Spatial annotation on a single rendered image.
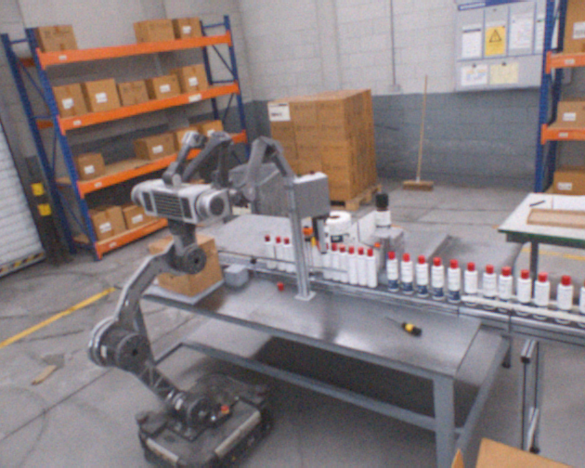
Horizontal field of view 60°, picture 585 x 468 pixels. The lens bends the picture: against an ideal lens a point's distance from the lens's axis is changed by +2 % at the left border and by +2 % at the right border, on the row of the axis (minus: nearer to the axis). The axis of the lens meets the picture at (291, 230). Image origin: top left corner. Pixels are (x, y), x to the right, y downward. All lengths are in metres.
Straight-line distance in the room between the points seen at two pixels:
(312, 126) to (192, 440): 4.32
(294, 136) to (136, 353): 4.46
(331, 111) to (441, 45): 1.73
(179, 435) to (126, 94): 4.40
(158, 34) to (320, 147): 2.39
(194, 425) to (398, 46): 5.65
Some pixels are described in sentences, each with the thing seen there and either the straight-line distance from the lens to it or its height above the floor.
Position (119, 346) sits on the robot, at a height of 0.95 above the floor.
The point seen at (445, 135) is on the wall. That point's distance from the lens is 7.10.
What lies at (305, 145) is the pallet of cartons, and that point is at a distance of 6.36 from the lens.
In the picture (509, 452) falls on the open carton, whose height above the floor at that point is 1.09.
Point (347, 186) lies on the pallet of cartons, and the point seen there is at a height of 0.33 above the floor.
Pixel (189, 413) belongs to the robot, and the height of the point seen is 0.38.
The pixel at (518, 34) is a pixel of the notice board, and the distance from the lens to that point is 6.54.
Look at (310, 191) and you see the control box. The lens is 2.42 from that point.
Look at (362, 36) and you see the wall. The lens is 7.47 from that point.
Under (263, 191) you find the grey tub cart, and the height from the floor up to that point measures 0.68.
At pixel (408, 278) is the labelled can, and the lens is 2.48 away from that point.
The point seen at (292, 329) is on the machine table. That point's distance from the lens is 2.41.
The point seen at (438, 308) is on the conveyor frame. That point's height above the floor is 0.85.
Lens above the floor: 2.11
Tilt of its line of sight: 21 degrees down
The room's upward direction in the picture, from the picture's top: 8 degrees counter-clockwise
